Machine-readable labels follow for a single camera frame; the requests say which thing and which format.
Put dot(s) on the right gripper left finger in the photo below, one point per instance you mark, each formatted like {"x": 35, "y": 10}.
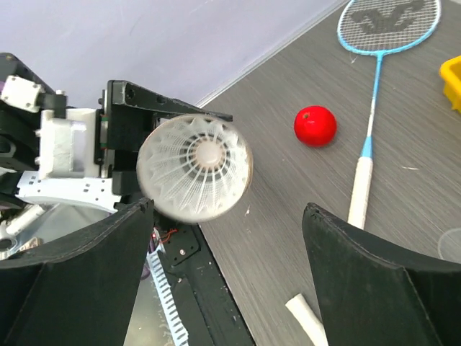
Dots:
{"x": 79, "y": 289}

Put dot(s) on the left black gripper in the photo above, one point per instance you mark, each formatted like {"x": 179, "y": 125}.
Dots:
{"x": 127, "y": 116}

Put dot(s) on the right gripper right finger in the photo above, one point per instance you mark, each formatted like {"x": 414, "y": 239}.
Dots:
{"x": 373, "y": 292}

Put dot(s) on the white shuttlecock tube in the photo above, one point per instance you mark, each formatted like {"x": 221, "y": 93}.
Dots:
{"x": 194, "y": 167}

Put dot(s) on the white shuttlecock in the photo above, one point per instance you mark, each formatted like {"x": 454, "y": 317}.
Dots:
{"x": 207, "y": 155}

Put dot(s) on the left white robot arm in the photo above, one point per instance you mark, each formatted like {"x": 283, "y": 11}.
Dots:
{"x": 24, "y": 196}

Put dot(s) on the blue racket bottom right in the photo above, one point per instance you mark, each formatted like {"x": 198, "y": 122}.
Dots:
{"x": 307, "y": 319}

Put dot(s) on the blue racket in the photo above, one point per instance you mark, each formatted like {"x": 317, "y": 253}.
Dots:
{"x": 380, "y": 28}
{"x": 307, "y": 319}

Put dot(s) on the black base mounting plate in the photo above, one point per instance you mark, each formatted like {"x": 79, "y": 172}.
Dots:
{"x": 203, "y": 299}

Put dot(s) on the red tomato ball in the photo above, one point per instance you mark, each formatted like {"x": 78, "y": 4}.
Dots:
{"x": 315, "y": 126}

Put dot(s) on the yellow plastic fruit bin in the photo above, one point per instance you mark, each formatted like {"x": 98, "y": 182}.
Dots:
{"x": 450, "y": 74}

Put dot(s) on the blue racket top left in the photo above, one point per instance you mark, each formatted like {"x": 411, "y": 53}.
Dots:
{"x": 380, "y": 28}

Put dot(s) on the white slotted cable duct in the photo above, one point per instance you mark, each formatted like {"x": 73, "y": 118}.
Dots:
{"x": 178, "y": 332}

